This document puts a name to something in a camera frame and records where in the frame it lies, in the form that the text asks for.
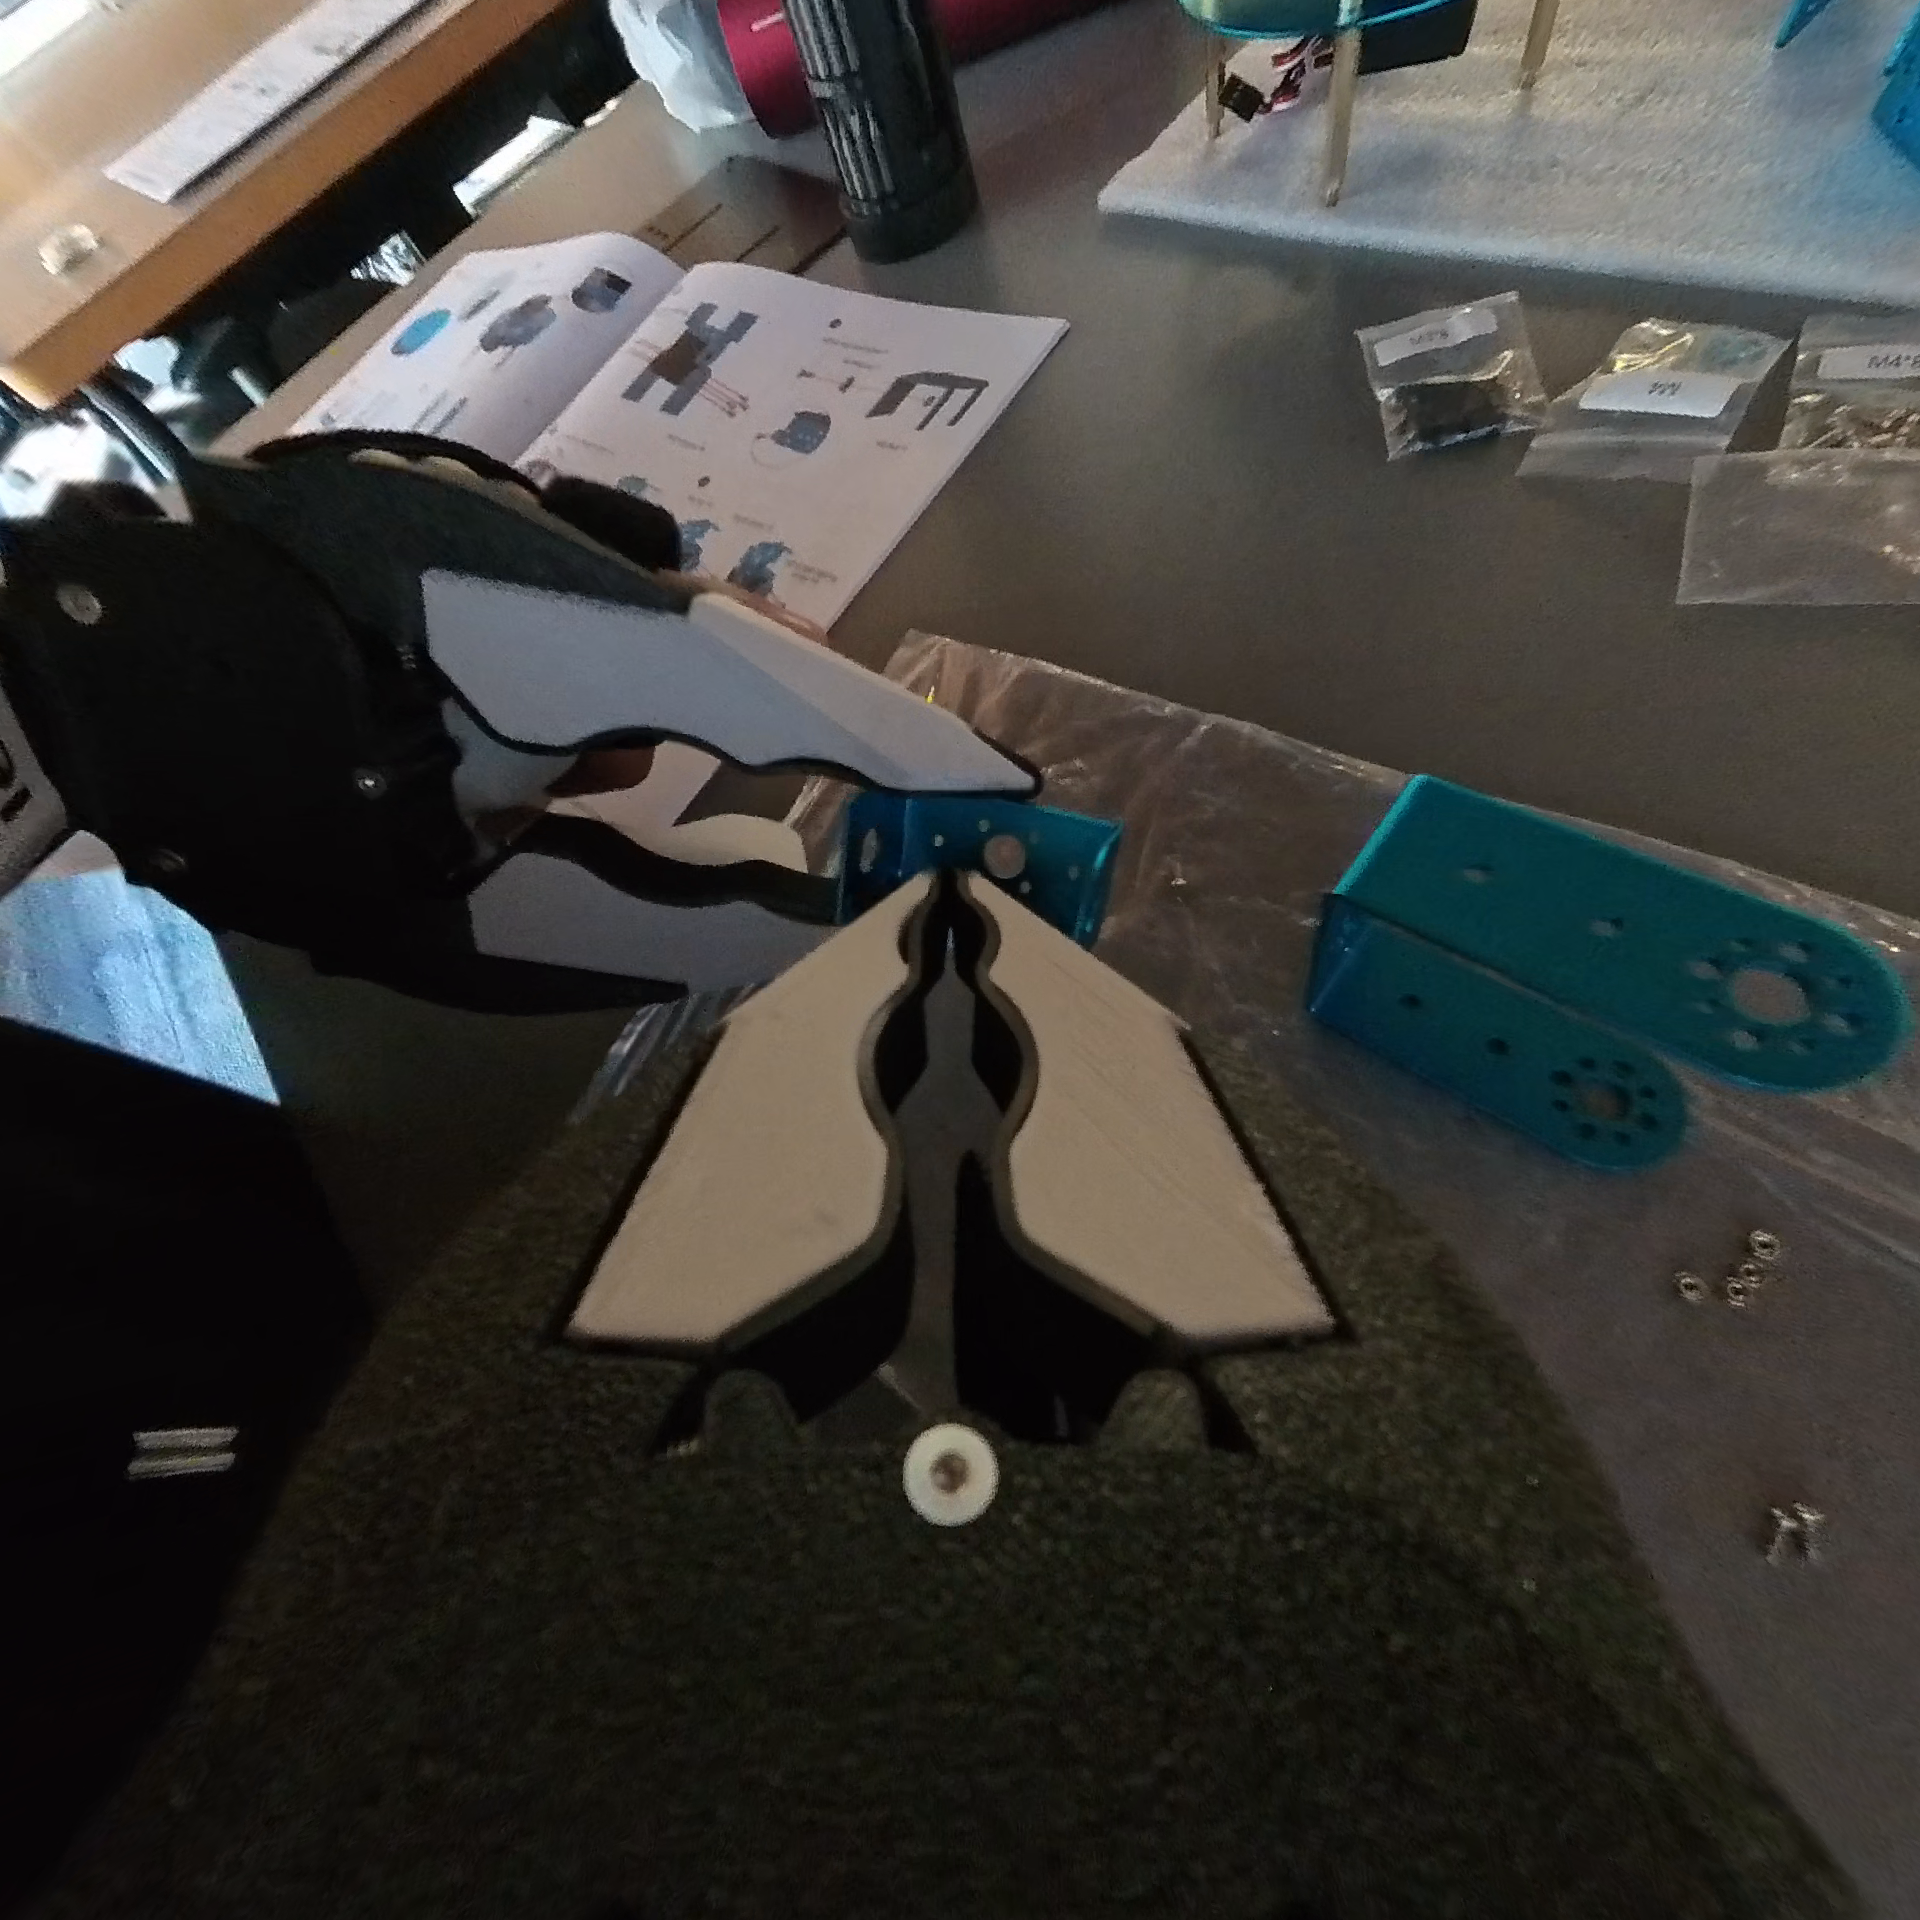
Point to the blue perforated bracket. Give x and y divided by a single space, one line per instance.
1897 121

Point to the white instruction manual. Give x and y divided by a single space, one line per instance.
901 376

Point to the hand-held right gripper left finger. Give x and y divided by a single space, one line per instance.
752 1186

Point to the small blue U bracket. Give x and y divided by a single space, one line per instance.
1050 854

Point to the blue flat bracket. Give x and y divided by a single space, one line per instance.
1815 24

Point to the white paper sheet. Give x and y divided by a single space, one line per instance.
255 105

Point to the white foam sheet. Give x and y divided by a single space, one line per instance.
1500 226

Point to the clear plastic bag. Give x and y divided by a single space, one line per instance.
1500 1349

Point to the pile of small screw bags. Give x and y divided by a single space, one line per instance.
1618 405

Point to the black perforated cylinder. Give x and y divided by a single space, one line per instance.
884 135

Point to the person's black clothing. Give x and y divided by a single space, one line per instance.
150 1276

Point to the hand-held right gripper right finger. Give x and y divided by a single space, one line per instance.
1156 1186

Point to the small silver nuts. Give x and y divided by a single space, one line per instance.
1725 1276

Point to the large blue U bracket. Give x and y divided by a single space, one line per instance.
1500 901

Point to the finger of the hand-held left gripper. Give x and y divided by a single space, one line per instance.
630 930
674 676

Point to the red cylinder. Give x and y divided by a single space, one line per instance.
759 67

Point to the dark grey desk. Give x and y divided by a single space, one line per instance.
1275 526

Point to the small silver screws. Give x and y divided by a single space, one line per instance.
1791 1534

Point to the wooden table with dark frame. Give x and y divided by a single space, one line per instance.
450 90

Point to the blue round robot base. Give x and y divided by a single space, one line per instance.
1320 24

